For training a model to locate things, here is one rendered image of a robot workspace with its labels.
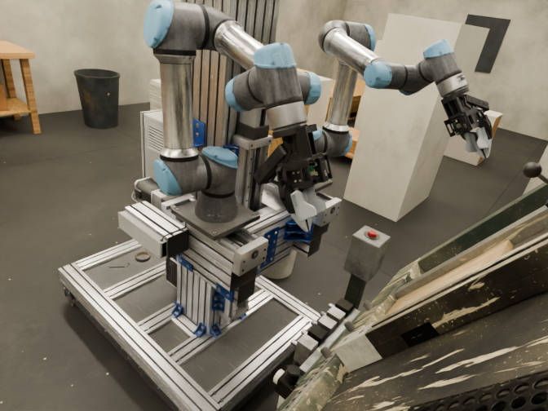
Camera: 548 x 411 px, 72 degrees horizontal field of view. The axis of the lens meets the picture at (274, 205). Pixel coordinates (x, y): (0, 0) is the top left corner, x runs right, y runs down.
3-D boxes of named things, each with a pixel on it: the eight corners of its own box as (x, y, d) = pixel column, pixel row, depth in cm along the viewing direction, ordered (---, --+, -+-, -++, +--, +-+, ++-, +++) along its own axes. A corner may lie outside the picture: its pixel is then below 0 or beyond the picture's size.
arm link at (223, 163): (242, 191, 128) (245, 153, 122) (206, 198, 120) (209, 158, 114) (224, 177, 136) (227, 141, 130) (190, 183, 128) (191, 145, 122)
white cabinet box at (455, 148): (446, 148, 613) (462, 103, 579) (483, 159, 583) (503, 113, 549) (437, 152, 581) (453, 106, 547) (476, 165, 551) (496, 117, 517)
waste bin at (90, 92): (109, 116, 531) (106, 68, 500) (130, 126, 503) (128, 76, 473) (72, 121, 493) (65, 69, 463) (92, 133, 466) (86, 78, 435)
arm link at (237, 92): (266, 112, 89) (295, 102, 80) (224, 114, 83) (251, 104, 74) (260, 78, 88) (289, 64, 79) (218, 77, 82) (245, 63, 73)
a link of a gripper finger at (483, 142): (478, 162, 109) (465, 133, 109) (488, 156, 112) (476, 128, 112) (488, 159, 106) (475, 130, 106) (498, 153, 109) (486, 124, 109)
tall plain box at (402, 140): (380, 178, 461) (426, 19, 378) (428, 196, 430) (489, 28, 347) (342, 198, 397) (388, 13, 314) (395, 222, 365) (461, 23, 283)
